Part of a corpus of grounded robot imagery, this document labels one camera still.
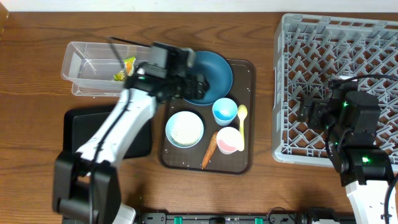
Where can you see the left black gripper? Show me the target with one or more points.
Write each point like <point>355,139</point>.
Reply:
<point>190,84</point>

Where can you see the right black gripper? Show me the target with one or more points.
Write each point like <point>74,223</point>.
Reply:
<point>318,106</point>

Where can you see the light blue cup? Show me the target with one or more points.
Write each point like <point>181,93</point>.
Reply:
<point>224,111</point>

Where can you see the yellow green snack wrapper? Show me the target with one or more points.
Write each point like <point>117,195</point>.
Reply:
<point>125,72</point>

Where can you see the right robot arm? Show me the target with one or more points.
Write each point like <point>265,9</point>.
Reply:
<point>349,121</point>

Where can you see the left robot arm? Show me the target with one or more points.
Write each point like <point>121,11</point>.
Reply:
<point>85,183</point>

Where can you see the grey dishwasher rack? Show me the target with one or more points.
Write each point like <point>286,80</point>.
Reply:
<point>308,52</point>

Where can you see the clear plastic waste bin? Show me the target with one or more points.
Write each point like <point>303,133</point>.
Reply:
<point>91,66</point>

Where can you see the dark blue plate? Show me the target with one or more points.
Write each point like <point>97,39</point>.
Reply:
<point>216,71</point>

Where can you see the light blue rice bowl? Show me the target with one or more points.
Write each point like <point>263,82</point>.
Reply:
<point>184,129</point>

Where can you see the brown serving tray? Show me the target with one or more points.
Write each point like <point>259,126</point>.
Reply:
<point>243,93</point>

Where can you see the yellow plastic spoon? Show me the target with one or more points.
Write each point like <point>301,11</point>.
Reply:
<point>242,113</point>

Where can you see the orange carrot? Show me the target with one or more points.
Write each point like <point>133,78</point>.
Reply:
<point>210,151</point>

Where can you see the pink white cup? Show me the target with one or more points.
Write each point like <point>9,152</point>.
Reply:
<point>229,140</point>

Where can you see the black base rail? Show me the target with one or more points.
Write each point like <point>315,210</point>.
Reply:
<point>275,216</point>

